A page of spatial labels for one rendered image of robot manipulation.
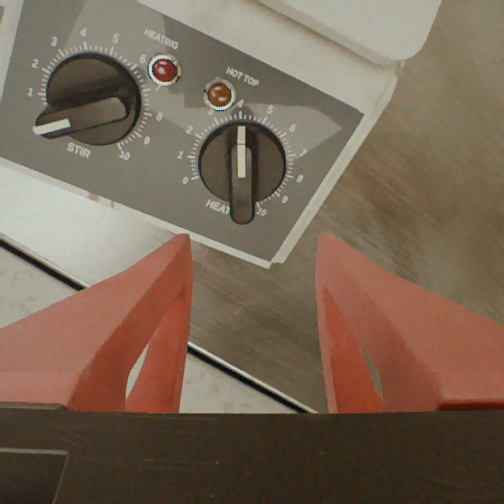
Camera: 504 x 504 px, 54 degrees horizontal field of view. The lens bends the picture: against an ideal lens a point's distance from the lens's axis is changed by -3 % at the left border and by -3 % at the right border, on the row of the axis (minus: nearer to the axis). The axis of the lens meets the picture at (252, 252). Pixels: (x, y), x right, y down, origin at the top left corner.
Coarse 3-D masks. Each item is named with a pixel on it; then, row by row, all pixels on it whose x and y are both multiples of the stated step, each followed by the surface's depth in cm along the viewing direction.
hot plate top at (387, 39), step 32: (288, 0) 14; (320, 0) 14; (352, 0) 15; (384, 0) 15; (416, 0) 15; (320, 32) 15; (352, 32) 15; (384, 32) 15; (416, 32) 15; (384, 64) 16
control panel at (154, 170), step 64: (64, 0) 15; (128, 0) 15; (128, 64) 16; (192, 64) 16; (256, 64) 16; (0, 128) 18; (192, 128) 18; (320, 128) 18; (128, 192) 19; (192, 192) 19; (256, 256) 21
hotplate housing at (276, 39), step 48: (144, 0) 15; (192, 0) 15; (240, 0) 16; (0, 48) 16; (240, 48) 16; (288, 48) 16; (336, 48) 16; (0, 96) 17; (336, 96) 17; (384, 96) 18; (288, 240) 21
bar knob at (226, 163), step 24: (216, 144) 18; (240, 144) 16; (264, 144) 18; (216, 168) 18; (240, 168) 17; (264, 168) 18; (216, 192) 19; (240, 192) 17; (264, 192) 19; (240, 216) 18
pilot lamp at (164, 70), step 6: (156, 60) 16; (162, 60) 16; (168, 60) 16; (156, 66) 16; (162, 66) 16; (168, 66) 16; (174, 66) 16; (156, 72) 16; (162, 72) 16; (168, 72) 16; (174, 72) 16; (156, 78) 16; (162, 78) 16; (168, 78) 16
